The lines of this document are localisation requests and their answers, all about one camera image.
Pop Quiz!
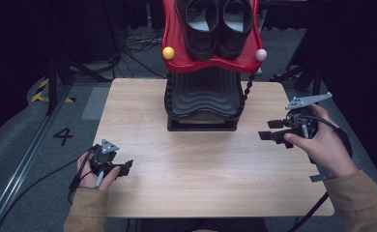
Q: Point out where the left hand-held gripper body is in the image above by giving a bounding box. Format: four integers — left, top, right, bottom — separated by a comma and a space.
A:
89, 138, 121, 189

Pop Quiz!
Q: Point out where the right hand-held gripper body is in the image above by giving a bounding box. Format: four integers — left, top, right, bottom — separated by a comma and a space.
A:
281, 92, 334, 150

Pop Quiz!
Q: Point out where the red and black shoe rack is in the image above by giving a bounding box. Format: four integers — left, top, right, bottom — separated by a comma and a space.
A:
161, 0, 268, 132

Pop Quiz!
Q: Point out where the black leather shoe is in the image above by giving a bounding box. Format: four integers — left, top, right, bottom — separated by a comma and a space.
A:
216, 0, 255, 61
175, 0, 221, 63

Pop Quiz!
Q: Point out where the person's left hand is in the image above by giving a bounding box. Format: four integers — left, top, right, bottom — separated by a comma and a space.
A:
75, 151, 122, 191

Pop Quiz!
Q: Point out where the person's right hand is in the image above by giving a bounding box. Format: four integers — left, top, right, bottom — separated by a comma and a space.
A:
283, 103, 361, 179

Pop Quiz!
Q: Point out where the black metal stand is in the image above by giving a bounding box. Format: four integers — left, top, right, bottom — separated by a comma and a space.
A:
270, 0, 328, 107
44, 0, 113, 116

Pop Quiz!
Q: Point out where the yellow and black floor tape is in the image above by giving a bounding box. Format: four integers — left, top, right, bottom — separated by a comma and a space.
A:
30, 78, 76, 104

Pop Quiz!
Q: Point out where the right hand-held gripper black cable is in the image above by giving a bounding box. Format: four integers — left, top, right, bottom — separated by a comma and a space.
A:
286, 114, 354, 232

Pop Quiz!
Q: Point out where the hand-held gripper black cable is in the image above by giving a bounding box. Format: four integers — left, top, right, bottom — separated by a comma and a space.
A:
286, 114, 354, 232
0, 144, 99, 232

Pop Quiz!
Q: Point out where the left hand-held gripper black cable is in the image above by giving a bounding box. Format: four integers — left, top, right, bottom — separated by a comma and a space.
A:
0, 144, 99, 232

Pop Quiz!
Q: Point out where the aluminium floor rail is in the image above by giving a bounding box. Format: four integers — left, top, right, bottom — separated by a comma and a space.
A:
0, 84, 73, 232

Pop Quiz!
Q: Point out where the thick black floor cable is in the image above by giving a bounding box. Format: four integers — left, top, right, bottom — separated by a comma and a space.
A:
74, 52, 122, 75

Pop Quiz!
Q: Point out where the tangle of thin black cables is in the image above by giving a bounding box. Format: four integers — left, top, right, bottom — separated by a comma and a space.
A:
122, 27, 166, 80

